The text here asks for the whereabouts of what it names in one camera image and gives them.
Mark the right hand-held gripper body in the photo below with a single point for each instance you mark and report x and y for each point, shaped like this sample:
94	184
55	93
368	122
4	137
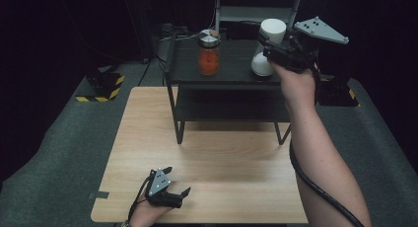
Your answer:
302	54

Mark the black shelf rack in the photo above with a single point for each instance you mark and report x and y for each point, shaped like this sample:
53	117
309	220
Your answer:
230	65

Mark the grey tape strip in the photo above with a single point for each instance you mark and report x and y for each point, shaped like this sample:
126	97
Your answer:
98	194

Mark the person's left hand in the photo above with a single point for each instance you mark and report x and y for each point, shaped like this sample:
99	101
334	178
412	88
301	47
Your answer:
144	215

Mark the glass jar of orange powder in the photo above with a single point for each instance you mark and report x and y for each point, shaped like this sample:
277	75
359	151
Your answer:
209	60

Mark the person's right hand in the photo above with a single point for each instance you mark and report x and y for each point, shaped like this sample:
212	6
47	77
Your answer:
297	87

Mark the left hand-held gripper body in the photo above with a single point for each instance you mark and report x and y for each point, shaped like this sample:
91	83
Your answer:
157	184

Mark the black yellow striped stand base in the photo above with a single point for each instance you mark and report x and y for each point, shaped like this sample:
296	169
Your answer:
103	84
336	92

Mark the glass jar of white powder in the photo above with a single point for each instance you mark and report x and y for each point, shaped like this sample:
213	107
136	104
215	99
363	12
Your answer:
272	29

